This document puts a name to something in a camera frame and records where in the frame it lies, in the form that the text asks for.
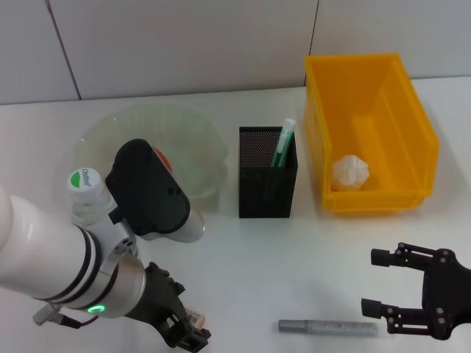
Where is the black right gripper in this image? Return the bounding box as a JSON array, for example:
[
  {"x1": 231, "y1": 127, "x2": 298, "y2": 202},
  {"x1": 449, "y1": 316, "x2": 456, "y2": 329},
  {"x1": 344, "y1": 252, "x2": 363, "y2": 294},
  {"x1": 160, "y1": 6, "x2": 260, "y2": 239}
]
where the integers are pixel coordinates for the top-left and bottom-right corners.
[{"x1": 360, "y1": 241, "x2": 471, "y2": 341}]

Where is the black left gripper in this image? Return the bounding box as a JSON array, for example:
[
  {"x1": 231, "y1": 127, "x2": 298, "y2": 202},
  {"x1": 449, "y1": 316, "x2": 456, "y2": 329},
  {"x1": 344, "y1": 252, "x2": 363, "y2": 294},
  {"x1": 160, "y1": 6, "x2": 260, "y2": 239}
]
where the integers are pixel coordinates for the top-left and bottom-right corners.
[{"x1": 124, "y1": 261, "x2": 213, "y2": 352}]

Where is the beige eraser with barcode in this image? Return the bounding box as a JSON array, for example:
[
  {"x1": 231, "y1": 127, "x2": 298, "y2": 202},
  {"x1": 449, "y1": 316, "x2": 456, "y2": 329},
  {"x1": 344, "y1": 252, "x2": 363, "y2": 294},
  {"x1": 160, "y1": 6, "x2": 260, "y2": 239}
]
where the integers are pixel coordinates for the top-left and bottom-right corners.
[{"x1": 185, "y1": 307, "x2": 206, "y2": 329}]

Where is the grey marker pen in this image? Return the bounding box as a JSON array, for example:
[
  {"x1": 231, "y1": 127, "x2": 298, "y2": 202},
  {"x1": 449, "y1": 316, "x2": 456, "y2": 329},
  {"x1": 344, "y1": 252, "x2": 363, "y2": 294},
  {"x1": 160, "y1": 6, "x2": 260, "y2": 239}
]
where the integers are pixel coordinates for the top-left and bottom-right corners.
[{"x1": 276, "y1": 318, "x2": 380, "y2": 336}]

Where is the white paper ball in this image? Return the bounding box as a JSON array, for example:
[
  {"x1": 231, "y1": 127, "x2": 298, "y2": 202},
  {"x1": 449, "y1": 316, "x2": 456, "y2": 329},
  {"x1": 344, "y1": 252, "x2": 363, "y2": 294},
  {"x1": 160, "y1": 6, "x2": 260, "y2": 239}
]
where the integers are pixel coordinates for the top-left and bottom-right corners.
[{"x1": 333, "y1": 154, "x2": 371, "y2": 191}]

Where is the green pen with clear cap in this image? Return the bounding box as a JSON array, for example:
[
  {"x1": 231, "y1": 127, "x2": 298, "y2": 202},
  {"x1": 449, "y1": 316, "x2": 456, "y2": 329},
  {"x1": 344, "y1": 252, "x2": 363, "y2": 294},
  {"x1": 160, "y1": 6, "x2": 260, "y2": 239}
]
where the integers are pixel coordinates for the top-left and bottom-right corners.
[{"x1": 270, "y1": 118, "x2": 297, "y2": 168}]

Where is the red-orange toy orange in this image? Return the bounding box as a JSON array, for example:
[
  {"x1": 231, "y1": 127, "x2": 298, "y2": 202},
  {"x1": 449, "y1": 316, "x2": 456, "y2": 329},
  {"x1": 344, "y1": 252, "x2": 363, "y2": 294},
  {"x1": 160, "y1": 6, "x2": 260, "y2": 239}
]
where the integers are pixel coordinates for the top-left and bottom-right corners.
[{"x1": 153, "y1": 146, "x2": 174, "y2": 174}]

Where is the clear water bottle green label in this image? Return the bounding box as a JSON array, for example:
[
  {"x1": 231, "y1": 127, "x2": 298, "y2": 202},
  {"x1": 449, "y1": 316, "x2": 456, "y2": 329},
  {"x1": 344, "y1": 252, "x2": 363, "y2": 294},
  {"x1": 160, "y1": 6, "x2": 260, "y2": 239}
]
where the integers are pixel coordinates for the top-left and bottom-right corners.
[{"x1": 67, "y1": 167, "x2": 116, "y2": 226}]

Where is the black mesh pen holder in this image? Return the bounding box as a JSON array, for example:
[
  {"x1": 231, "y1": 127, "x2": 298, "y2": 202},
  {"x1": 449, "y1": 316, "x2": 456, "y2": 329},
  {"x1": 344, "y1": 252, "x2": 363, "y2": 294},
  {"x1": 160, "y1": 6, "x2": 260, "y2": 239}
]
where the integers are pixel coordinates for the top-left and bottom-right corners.
[{"x1": 238, "y1": 126, "x2": 298, "y2": 219}]

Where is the translucent green wavy fruit plate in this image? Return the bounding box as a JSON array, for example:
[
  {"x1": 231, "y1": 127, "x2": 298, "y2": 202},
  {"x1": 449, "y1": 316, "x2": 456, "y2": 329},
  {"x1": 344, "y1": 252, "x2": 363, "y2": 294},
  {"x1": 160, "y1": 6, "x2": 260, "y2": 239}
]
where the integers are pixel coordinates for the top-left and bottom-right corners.
[{"x1": 71, "y1": 104, "x2": 229, "y2": 213}]

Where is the yellow plastic bin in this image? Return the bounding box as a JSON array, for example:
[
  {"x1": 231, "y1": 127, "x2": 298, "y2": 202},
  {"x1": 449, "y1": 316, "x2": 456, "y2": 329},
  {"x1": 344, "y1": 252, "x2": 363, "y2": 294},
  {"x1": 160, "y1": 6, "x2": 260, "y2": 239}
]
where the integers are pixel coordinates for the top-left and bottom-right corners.
[{"x1": 303, "y1": 52, "x2": 441, "y2": 213}]

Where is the left wrist cable with plug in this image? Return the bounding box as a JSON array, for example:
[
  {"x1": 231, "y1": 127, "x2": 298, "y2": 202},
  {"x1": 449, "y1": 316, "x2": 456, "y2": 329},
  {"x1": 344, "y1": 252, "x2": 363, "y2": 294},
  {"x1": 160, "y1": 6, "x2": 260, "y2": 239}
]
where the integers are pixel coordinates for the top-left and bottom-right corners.
[{"x1": 32, "y1": 302, "x2": 101, "y2": 329}]

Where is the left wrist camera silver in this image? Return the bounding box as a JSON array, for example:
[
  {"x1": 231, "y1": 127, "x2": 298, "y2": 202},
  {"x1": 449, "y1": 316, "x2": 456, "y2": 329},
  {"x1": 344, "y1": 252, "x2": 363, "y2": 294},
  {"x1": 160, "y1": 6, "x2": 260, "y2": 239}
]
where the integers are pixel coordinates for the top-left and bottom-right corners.
[{"x1": 105, "y1": 138, "x2": 205, "y2": 243}]

